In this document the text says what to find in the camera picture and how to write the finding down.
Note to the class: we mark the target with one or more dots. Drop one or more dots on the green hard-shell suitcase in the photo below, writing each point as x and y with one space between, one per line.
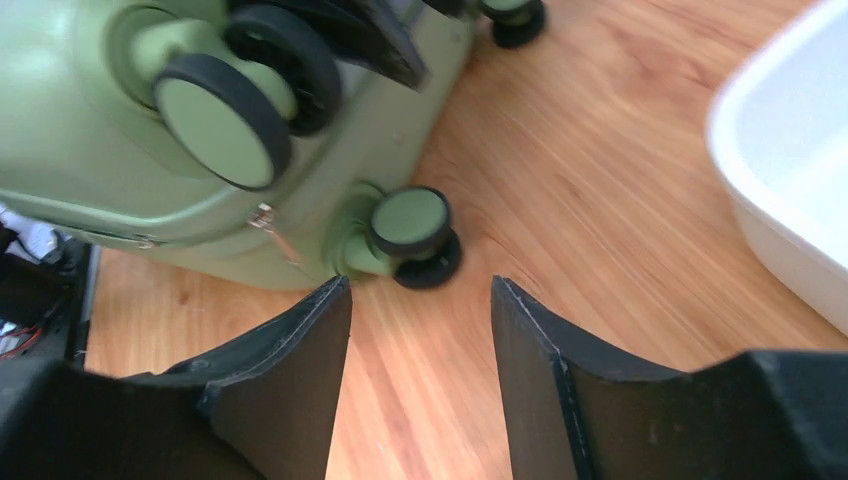
269 143

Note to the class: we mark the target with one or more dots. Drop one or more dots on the white plastic tub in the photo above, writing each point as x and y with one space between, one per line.
776 134

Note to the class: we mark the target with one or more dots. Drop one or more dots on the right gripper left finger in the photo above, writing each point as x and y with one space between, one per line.
260 406

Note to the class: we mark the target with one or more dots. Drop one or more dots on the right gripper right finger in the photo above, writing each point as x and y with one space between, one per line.
578 407

